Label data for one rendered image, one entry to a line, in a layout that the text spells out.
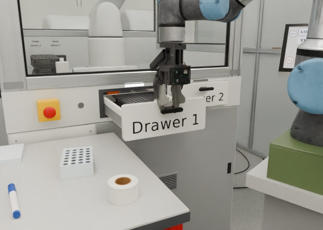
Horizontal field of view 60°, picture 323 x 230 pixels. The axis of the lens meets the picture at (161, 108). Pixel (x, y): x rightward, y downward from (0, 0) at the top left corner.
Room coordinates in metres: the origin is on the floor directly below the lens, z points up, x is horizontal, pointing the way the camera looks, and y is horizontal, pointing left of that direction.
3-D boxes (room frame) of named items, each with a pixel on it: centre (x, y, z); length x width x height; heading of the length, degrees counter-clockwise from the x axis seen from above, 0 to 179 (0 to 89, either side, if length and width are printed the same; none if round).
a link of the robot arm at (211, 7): (0.78, -0.12, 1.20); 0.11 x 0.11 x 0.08; 54
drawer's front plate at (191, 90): (1.24, -0.18, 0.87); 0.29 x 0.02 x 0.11; 116
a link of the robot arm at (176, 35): (0.83, -0.03, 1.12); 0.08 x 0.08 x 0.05
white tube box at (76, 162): (0.74, 0.24, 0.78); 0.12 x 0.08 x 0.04; 14
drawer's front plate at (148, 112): (0.86, -0.01, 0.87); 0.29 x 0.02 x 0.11; 116
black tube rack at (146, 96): (1.04, 0.07, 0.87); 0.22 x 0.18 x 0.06; 26
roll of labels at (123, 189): (0.58, 0.09, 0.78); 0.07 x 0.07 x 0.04
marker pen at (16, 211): (0.56, 0.33, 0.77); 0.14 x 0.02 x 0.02; 32
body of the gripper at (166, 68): (0.82, -0.03, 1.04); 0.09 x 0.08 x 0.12; 26
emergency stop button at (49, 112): (0.92, 0.38, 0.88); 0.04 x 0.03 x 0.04; 116
